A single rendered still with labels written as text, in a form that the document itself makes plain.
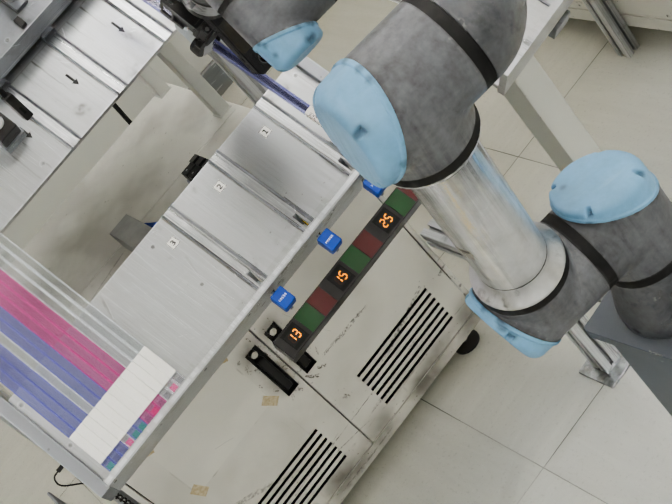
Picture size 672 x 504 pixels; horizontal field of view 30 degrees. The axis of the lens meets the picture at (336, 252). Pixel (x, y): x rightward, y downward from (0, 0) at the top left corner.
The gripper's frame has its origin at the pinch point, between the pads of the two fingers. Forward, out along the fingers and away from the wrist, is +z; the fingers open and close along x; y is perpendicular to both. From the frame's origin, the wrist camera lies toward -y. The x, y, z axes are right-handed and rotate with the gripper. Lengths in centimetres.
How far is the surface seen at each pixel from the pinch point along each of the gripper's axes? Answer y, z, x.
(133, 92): 37, 196, -23
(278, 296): -30.2, 3.8, 22.3
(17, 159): 13.7, 16.5, 29.2
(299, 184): -22.3, 7.1, 6.7
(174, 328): -21.3, 7.4, 35.0
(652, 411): -95, 34, -7
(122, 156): 11, 84, 9
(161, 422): -28, 4, 47
